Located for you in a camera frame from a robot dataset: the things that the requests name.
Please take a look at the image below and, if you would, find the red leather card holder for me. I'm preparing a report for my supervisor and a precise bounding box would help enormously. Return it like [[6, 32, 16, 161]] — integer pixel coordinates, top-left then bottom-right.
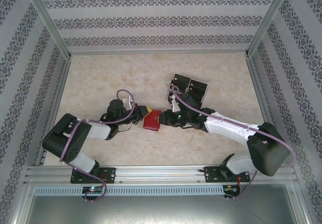
[[142, 109, 163, 132]]

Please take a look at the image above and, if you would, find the grey metal sheet panel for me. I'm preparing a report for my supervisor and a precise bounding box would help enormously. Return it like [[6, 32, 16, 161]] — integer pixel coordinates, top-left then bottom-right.
[[25, 195, 306, 224]]

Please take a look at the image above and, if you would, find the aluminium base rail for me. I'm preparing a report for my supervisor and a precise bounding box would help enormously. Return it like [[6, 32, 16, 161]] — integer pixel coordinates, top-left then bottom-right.
[[25, 165, 297, 185]]

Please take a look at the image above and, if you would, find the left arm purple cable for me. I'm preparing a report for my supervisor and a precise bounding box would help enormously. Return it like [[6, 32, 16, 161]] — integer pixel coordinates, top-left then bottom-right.
[[59, 89, 135, 202]]

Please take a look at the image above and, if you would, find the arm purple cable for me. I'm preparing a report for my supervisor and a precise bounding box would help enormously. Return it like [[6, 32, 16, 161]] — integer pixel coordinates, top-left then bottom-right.
[[172, 86, 297, 202], [59, 89, 135, 202]]

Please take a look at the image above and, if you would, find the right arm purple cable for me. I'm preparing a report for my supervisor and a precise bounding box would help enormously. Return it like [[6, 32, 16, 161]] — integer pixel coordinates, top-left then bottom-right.
[[172, 86, 297, 202]]

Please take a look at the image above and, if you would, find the aluminium table side rail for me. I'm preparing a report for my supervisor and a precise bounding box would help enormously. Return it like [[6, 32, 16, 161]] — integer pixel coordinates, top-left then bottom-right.
[[34, 55, 73, 167], [245, 54, 297, 169]]

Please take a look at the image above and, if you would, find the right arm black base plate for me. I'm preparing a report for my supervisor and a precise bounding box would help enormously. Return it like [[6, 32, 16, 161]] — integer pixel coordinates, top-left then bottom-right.
[[204, 166, 250, 184]]

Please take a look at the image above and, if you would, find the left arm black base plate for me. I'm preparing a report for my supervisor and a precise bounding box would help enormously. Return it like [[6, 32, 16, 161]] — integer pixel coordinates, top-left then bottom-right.
[[69, 167, 117, 185]]

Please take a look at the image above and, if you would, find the slotted grey cable duct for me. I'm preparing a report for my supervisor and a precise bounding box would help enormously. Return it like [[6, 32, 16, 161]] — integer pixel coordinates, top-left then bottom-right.
[[34, 185, 225, 196]]

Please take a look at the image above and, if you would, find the aluminium frame post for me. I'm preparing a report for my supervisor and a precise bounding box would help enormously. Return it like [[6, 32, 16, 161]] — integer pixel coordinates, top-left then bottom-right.
[[245, 0, 295, 58], [24, 0, 74, 60]]

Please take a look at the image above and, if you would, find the aluminium lower frame bar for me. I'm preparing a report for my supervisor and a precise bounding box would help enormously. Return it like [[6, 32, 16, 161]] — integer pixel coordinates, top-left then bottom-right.
[[293, 173, 316, 224], [6, 180, 35, 224]]

